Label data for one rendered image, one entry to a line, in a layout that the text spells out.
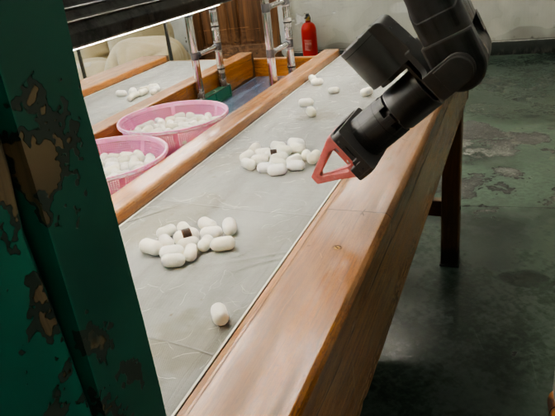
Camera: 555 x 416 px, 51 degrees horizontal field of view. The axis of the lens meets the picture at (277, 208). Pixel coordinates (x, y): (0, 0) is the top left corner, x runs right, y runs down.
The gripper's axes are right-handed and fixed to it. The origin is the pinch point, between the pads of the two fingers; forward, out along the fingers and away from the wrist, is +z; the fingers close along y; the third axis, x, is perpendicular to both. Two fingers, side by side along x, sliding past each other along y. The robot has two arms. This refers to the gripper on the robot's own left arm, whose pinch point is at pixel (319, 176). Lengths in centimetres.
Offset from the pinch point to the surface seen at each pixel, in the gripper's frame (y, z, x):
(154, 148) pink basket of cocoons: -28, 41, -24
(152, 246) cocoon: 12.4, 19.9, -8.8
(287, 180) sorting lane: -16.6, 14.6, -1.2
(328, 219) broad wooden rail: 1.4, 2.7, 5.3
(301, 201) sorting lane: -8.5, 10.3, 2.3
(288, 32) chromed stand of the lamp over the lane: -94, 28, -28
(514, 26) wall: -476, 33, 61
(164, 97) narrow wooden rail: -63, 54, -37
